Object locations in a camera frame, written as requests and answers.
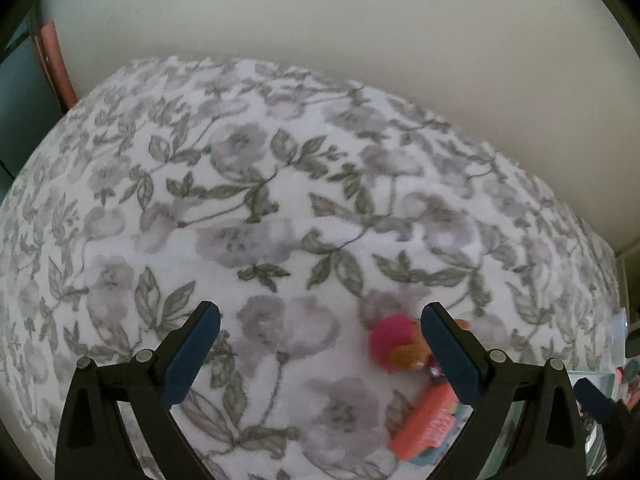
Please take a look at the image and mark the pink brown dog toy figure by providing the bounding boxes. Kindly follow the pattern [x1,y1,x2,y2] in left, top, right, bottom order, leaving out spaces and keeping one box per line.
[367,314,472,378]

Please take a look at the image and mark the grey floral blanket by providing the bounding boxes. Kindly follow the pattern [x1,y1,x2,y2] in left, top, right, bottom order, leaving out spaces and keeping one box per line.
[0,55,622,480]

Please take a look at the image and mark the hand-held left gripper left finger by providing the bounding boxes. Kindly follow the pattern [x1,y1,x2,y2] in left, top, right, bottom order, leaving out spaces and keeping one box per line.
[55,301,222,480]

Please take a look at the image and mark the dark cabinet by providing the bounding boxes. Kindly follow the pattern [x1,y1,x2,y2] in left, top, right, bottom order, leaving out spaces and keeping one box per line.
[0,22,66,178]

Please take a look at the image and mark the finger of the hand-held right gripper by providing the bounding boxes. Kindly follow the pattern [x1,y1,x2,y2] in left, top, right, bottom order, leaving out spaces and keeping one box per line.
[572,377,632,461]

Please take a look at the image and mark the colourful small trinkets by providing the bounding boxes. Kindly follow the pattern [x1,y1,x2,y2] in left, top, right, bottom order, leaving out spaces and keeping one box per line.
[615,359,640,407]

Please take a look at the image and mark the teal rimmed white tray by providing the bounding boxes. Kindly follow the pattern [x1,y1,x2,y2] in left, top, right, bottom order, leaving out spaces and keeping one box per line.
[505,367,632,480]

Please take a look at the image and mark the clear plastic container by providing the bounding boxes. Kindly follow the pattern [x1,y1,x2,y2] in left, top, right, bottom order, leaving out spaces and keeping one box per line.
[609,309,632,362]

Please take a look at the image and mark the pink bed frame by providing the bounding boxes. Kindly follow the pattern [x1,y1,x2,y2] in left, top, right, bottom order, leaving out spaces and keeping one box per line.
[31,19,79,112]

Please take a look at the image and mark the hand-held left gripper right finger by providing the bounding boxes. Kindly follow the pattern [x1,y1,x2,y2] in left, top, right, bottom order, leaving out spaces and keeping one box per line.
[421,302,587,480]

